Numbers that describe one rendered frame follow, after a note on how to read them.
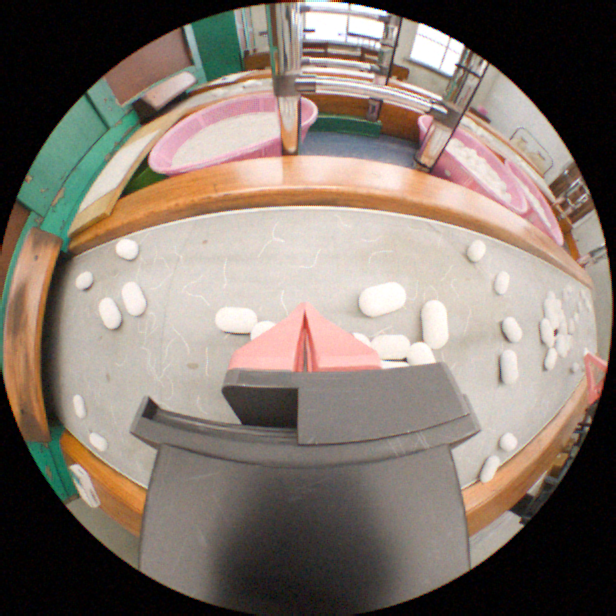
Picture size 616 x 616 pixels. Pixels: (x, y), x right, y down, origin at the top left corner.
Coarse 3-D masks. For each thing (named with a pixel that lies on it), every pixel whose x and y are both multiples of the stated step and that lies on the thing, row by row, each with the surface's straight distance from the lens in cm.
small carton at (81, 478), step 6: (72, 468) 39; (78, 468) 39; (72, 474) 40; (78, 474) 38; (84, 474) 38; (78, 480) 38; (84, 480) 38; (78, 486) 40; (84, 486) 38; (90, 486) 39; (84, 492) 39; (90, 492) 39; (84, 498) 42; (90, 498) 40; (96, 498) 40; (90, 504) 40; (96, 504) 41
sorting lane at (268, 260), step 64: (192, 256) 19; (256, 256) 17; (320, 256) 16; (384, 256) 17; (448, 256) 22; (512, 256) 35; (64, 320) 41; (128, 320) 23; (192, 320) 17; (384, 320) 16; (448, 320) 19; (64, 384) 41; (128, 384) 23; (192, 384) 17; (512, 384) 29; (576, 384) 73; (128, 448) 27
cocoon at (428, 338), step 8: (432, 304) 16; (440, 304) 16; (424, 312) 16; (432, 312) 16; (440, 312) 16; (424, 320) 16; (432, 320) 16; (440, 320) 16; (424, 328) 16; (432, 328) 16; (440, 328) 16; (424, 336) 16; (432, 336) 16; (440, 336) 16; (432, 344) 16; (440, 344) 16
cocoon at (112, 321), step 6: (102, 300) 24; (108, 300) 24; (102, 306) 24; (108, 306) 23; (114, 306) 23; (102, 312) 23; (108, 312) 23; (114, 312) 23; (102, 318) 24; (108, 318) 23; (114, 318) 22; (120, 318) 23; (108, 324) 23; (114, 324) 23
